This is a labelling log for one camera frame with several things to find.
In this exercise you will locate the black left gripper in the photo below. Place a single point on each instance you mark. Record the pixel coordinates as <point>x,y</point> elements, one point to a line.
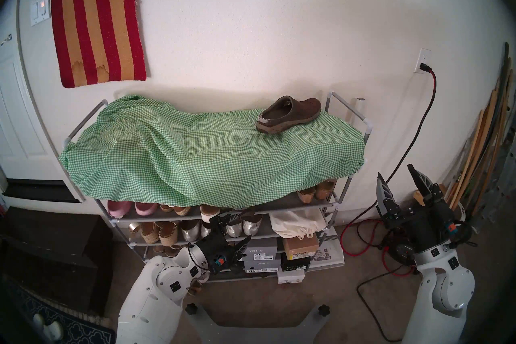
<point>215,248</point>

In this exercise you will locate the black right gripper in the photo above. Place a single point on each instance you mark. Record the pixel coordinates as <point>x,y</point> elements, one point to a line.
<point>431,230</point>

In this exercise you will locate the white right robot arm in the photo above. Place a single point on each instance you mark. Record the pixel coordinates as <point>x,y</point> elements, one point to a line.
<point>443,295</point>

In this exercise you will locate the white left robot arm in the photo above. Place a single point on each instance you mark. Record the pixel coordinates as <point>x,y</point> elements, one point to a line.
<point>149,307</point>

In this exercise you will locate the silver flat shoe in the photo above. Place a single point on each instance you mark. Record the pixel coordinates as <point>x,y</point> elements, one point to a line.
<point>205,230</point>
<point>190,230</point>
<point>252,226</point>
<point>234,231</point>

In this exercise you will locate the white sole platform shoe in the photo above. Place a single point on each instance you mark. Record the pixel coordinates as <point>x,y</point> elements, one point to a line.
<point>207,211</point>

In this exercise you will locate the grey metal shoe rack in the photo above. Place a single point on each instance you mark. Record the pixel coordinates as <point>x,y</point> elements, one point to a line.
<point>282,202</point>

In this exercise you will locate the tan cork wedge shoe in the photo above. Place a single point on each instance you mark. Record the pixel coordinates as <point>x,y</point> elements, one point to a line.
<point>325,190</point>
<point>307,196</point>

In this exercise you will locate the metallic gold shoe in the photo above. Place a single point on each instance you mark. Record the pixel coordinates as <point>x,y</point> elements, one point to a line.
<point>135,227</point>

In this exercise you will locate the brown cardboard piece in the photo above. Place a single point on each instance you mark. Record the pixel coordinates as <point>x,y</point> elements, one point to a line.
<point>418,199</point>

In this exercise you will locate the grey Vionic shoebox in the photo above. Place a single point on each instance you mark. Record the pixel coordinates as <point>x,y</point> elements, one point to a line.
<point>264,266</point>
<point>262,248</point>

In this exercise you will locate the patterned pot with white rim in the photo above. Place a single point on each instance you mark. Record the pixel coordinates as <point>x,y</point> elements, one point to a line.
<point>462,213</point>

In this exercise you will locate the small tan woven espadrille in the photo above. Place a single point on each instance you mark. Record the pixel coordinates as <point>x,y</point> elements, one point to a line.
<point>182,210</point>
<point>166,208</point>

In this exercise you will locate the black shoebox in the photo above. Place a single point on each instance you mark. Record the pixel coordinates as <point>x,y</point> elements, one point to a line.
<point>294,262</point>

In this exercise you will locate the brown cardboard shoebox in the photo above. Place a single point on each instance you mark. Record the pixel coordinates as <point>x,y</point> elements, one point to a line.
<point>300,244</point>

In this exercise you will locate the white shoebox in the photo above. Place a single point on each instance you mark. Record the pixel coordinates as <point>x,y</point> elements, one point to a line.
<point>290,275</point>

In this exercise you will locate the black star knob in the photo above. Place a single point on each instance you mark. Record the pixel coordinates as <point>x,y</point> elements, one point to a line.
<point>191,309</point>
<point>323,310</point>

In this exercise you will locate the tan wooden slat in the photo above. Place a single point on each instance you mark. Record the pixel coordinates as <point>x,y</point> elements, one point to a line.
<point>488,125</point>
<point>474,137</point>

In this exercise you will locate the green gingham cloth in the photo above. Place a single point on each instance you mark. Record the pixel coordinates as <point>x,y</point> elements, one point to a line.
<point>201,153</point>

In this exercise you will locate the grey metal ladder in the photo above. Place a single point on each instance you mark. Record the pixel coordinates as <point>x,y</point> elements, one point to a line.
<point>502,182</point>

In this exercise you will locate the white plastic pipe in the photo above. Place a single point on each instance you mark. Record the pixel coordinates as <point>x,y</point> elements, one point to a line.
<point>359,109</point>

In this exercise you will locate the wooden sticks bundle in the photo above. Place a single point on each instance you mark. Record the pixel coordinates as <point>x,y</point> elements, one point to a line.
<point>504,77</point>

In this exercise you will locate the dark patterned rug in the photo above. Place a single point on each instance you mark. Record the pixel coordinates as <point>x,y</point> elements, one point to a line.
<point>80,327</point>

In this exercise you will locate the dark brown step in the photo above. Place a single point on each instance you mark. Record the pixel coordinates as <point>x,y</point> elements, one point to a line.
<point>48,230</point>

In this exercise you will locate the white slipper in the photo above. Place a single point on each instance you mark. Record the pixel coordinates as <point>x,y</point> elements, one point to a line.
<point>54,331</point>
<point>39,319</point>

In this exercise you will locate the white panel door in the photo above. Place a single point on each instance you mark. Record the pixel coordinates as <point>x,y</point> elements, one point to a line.
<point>16,125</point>

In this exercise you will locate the metal door latch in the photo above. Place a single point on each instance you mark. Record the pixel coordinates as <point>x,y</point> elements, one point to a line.
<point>5,39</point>

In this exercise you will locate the grey robot base frame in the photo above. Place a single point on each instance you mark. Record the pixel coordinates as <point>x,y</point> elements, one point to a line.
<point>258,331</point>

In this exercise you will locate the white wall outlet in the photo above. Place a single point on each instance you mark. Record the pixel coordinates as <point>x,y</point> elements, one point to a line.
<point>423,57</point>

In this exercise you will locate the red tan striped wall hanging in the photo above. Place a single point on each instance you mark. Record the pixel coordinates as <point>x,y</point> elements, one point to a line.
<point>96,24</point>

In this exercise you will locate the white light switch plate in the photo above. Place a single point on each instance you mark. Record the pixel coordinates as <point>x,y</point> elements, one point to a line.
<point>40,8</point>

